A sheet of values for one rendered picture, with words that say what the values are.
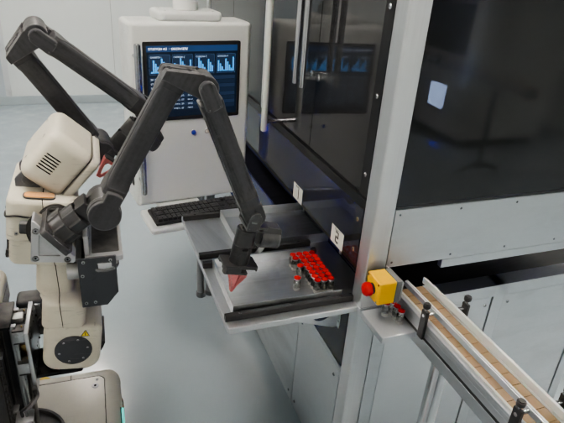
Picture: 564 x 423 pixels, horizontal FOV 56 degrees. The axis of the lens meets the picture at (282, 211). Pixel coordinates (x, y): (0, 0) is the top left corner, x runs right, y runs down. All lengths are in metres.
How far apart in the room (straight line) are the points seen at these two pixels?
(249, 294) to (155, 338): 1.29
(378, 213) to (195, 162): 1.08
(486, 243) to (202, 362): 1.52
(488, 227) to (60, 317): 1.29
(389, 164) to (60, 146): 0.83
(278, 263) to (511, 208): 0.75
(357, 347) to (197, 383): 1.09
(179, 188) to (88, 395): 0.90
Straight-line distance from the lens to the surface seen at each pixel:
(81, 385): 2.28
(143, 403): 2.56
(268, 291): 1.66
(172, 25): 2.17
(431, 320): 1.58
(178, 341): 2.85
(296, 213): 2.13
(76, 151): 1.44
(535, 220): 1.87
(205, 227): 2.00
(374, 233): 1.50
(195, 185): 2.38
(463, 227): 1.68
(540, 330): 2.23
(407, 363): 1.91
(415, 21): 1.35
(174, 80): 1.23
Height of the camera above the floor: 1.83
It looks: 26 degrees down
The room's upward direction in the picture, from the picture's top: 4 degrees clockwise
